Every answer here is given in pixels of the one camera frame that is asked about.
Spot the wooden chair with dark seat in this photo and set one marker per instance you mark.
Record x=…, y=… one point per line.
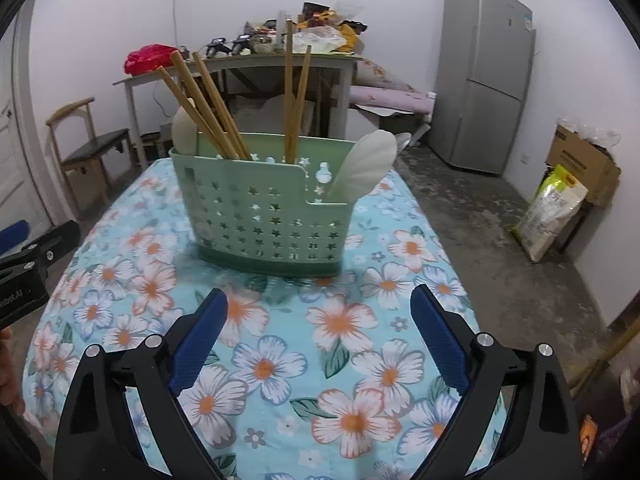
x=100, y=147

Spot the grey table with white legs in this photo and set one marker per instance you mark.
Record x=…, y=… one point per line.
x=260, y=60

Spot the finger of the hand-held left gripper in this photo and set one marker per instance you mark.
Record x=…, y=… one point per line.
x=12, y=237
x=50, y=245

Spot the metal spoon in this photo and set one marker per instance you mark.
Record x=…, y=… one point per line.
x=402, y=141

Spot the crumpled clear plastic bag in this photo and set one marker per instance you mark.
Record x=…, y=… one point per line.
x=320, y=40

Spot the floral pillow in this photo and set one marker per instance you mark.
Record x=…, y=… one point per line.
x=385, y=77

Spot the green plastic utensil basket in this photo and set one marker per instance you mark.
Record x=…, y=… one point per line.
x=260, y=220

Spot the grey refrigerator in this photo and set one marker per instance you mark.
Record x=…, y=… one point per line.
x=480, y=85

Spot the upright clear plastic bag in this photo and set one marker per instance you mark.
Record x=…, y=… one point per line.
x=350, y=10

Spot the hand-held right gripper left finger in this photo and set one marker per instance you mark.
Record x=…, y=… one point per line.
x=197, y=340

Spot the rice bag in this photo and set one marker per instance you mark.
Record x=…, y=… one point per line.
x=550, y=215

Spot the large cardboard box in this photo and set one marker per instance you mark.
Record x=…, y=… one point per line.
x=580, y=160

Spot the black battery charger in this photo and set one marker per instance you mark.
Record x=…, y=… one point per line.
x=216, y=46
x=241, y=45

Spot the small dark stool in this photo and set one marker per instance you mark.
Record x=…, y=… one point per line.
x=150, y=137

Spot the pink folded mat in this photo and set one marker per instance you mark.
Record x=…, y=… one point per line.
x=395, y=100

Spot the person's left hand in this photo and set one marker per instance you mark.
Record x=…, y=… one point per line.
x=6, y=375

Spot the yellow plastic bag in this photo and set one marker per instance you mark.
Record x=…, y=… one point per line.
x=352, y=37

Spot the red plastic bag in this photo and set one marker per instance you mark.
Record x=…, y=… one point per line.
x=147, y=60

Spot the grey sack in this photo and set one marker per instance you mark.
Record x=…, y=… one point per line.
x=265, y=115

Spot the white panel door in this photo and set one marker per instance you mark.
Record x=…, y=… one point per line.
x=15, y=170

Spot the cream round ball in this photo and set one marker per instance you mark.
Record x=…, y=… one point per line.
x=184, y=132

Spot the white shell-shaped spoon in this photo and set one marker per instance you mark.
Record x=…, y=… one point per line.
x=362, y=160

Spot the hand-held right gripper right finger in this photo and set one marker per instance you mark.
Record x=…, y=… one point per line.
x=440, y=340

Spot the floral blue blanket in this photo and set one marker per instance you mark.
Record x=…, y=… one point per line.
x=300, y=320

